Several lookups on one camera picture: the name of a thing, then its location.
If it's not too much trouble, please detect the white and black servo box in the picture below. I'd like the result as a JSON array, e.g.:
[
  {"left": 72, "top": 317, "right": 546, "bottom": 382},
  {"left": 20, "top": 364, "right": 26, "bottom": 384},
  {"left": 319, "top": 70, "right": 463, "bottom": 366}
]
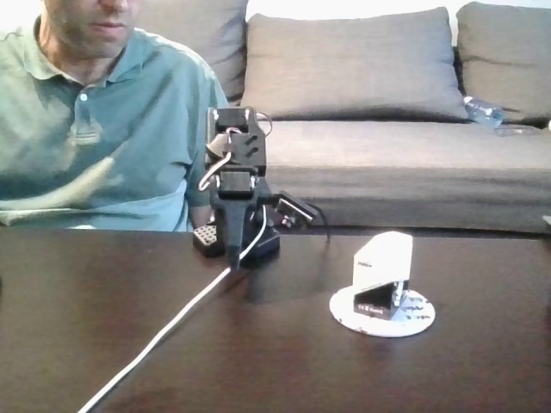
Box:
[{"left": 352, "top": 231, "right": 413, "bottom": 322}]

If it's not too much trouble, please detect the black perforated clamp block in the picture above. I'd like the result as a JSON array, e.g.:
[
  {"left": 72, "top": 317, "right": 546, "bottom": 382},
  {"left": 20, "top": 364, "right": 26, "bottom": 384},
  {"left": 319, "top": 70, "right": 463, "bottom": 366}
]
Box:
[{"left": 192, "top": 222, "right": 225, "bottom": 259}]

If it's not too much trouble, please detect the grey fabric sofa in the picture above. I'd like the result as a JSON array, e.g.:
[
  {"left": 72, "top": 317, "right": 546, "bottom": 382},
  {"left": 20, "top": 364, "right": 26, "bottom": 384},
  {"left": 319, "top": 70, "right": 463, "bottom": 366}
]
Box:
[{"left": 124, "top": 0, "right": 551, "bottom": 236}]

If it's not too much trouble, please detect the grey sofa back cushion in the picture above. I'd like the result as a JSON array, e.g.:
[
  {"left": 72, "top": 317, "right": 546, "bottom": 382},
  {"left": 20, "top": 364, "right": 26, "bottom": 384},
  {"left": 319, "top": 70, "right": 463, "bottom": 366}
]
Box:
[
  {"left": 239, "top": 6, "right": 470, "bottom": 124},
  {"left": 124, "top": 0, "right": 250, "bottom": 104},
  {"left": 455, "top": 1, "right": 551, "bottom": 126}
]

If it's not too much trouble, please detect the person in green shirt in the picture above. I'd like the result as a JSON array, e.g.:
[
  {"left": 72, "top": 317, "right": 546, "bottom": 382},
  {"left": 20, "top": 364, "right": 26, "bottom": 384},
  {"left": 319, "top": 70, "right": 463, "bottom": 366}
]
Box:
[{"left": 0, "top": 0, "right": 229, "bottom": 233}]

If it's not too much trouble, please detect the white round coaster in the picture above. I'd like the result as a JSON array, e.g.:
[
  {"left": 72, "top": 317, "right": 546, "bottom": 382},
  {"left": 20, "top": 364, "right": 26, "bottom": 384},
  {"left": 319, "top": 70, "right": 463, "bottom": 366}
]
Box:
[{"left": 329, "top": 286, "right": 436, "bottom": 339}]

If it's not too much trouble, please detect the clear plastic water bottle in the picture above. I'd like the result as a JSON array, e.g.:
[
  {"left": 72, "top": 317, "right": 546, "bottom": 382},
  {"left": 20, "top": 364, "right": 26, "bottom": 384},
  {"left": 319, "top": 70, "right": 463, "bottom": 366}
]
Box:
[{"left": 462, "top": 95, "right": 505, "bottom": 128}]

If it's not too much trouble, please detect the clear plastic wrapper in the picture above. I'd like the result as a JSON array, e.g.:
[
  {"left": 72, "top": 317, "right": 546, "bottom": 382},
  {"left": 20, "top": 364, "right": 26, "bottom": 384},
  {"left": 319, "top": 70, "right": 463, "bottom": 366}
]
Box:
[{"left": 494, "top": 124, "right": 542, "bottom": 138}]

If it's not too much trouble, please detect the pale motor wire loop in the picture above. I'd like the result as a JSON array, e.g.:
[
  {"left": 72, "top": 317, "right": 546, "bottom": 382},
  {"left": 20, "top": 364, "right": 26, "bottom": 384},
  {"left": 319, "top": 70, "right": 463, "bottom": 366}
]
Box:
[{"left": 196, "top": 126, "right": 242, "bottom": 194}]

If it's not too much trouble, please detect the black camera box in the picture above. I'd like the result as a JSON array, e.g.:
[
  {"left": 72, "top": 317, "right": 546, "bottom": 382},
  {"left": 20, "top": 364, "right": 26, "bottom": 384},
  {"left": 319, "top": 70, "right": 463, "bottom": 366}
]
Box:
[{"left": 273, "top": 191, "right": 322, "bottom": 229}]

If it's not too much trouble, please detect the white cable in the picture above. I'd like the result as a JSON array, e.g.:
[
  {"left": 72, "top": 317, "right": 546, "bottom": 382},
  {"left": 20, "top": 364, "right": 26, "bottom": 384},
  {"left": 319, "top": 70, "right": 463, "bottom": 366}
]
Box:
[{"left": 77, "top": 214, "right": 268, "bottom": 413}]

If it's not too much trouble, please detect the thin black cable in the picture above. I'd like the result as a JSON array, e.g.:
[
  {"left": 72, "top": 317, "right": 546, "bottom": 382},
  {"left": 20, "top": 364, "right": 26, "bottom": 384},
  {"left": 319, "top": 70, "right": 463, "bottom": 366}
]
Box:
[{"left": 316, "top": 210, "right": 333, "bottom": 255}]

